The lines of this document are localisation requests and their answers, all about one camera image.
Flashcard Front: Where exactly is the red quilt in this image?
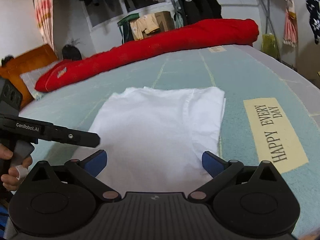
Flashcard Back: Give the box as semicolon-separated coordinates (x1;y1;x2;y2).
35;18;259;93

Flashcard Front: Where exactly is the person's left hand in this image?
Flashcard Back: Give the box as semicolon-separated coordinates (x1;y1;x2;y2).
0;144;33;191

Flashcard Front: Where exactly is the black hanging jacket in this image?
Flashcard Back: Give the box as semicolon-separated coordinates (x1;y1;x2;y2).
178;0;222;26

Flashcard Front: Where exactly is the yellow hanging garment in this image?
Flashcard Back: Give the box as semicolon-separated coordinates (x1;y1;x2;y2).
130;14;160;41

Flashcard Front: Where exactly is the white t-shirt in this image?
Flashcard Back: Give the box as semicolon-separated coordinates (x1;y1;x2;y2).
89;87;226;194

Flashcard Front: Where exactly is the yellow-green bag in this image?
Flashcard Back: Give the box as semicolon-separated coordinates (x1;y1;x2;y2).
261;34;280;60

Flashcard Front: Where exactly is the pink striped curtain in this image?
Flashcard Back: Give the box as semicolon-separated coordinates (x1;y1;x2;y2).
283;0;298;48

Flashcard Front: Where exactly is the wooden headboard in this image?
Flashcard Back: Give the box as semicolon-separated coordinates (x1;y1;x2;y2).
1;44;58;109

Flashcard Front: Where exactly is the teal plaid bed blanket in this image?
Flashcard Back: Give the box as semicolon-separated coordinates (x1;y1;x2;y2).
20;46;319;237

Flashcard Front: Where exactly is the navy star-patterned garment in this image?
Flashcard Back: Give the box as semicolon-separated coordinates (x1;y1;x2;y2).
306;0;320;44

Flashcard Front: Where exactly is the black backpack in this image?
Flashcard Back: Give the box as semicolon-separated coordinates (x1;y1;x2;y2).
62;44;82;61

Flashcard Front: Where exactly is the green storage bin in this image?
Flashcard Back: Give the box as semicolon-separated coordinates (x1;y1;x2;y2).
117;13;139;44

